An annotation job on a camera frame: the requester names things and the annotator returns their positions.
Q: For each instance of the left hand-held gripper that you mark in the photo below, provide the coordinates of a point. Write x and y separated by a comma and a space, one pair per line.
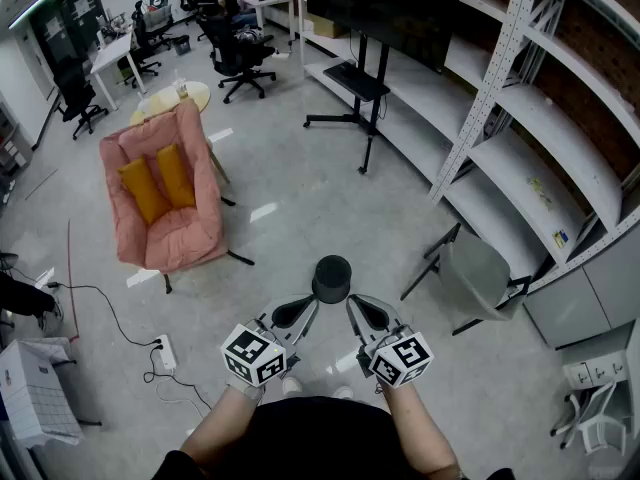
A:
252, 355

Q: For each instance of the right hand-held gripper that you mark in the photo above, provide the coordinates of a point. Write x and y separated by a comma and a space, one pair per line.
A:
400, 360

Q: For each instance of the black round bucket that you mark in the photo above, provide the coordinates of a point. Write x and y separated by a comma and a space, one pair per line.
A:
332, 282

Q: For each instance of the person's left forearm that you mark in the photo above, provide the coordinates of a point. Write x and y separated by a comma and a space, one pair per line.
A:
225, 420

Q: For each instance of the person's right forearm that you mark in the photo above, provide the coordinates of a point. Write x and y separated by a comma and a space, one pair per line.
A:
417, 425

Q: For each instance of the person's left white shoe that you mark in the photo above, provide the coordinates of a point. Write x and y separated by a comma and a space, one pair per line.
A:
291, 385

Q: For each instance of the person's white shoe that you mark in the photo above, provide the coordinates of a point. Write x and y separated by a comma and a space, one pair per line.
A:
291, 385
343, 393

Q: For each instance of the person's right white shoe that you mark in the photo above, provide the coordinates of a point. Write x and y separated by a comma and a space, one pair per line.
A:
343, 393

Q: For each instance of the beige wristwatch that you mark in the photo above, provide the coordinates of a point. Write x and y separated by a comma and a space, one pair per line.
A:
245, 389

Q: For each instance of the grey plastic chair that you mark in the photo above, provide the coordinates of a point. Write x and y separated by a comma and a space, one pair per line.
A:
475, 273

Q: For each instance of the white power strip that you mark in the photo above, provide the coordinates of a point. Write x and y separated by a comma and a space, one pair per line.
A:
166, 352

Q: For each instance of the pink cushioned armchair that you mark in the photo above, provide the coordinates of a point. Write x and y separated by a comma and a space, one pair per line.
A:
175, 238

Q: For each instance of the orange cushion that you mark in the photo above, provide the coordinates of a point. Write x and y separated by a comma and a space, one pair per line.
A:
175, 175
145, 193

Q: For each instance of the yellow sticker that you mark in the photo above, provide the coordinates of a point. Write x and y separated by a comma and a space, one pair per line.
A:
561, 239

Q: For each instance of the grey cabinet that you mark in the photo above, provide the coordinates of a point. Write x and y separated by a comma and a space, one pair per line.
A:
585, 298

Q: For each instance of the black monitor stand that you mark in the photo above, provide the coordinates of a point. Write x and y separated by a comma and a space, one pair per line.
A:
360, 85

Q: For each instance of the white metal shelving rack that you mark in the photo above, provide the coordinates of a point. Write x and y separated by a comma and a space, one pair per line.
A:
535, 148

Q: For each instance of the white chair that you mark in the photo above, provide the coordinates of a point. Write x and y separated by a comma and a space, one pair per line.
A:
595, 413

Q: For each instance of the clear glass cup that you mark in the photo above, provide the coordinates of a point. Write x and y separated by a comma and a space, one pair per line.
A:
181, 89

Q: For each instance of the round wooden table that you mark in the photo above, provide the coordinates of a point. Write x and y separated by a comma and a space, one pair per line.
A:
162, 99

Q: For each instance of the white cardboard box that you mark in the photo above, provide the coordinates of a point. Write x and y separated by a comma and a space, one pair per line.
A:
35, 393

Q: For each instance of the small dark bin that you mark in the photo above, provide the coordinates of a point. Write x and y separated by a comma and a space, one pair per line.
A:
181, 44

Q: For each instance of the white desk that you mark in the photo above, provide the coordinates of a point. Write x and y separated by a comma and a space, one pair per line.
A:
112, 50
270, 2

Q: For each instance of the black monitor screen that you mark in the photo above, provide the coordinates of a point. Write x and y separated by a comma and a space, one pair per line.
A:
395, 3

